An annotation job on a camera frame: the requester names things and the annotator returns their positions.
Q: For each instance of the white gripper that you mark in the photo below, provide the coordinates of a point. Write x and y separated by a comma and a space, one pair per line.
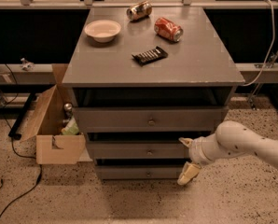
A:
196, 153

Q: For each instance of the grey drawer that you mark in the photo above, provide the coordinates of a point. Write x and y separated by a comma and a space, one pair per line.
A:
148, 119
138, 172
149, 150

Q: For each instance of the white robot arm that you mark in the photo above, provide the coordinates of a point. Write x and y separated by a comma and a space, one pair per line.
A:
230, 140

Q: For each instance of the grey bottom drawer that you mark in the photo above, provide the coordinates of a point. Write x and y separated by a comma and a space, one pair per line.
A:
138, 172

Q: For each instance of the grey drawer cabinet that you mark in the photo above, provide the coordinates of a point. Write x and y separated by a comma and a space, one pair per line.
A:
198, 72

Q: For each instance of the grey top drawer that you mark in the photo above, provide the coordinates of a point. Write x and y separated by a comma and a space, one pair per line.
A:
148, 119

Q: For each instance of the open cardboard box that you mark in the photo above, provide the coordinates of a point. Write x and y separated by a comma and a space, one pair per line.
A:
47, 121

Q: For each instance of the black snack bar wrapper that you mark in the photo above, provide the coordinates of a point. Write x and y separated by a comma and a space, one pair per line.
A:
150, 56

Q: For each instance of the green white bag in box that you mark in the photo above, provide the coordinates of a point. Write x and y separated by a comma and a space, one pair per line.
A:
71, 128

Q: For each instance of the silver can in box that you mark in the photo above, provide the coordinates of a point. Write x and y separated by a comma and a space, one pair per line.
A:
68, 108

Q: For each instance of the red soda can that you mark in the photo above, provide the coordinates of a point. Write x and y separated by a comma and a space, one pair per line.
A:
168, 29

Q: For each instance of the white bowl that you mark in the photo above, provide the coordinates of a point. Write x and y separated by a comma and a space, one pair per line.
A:
102, 31

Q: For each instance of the gold soda can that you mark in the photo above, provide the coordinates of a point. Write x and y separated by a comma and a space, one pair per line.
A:
138, 11

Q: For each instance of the black bar on floor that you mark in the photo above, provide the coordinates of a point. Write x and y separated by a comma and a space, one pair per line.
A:
14, 129

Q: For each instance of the small clear object on ledge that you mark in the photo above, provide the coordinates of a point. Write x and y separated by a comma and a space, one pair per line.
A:
26, 65

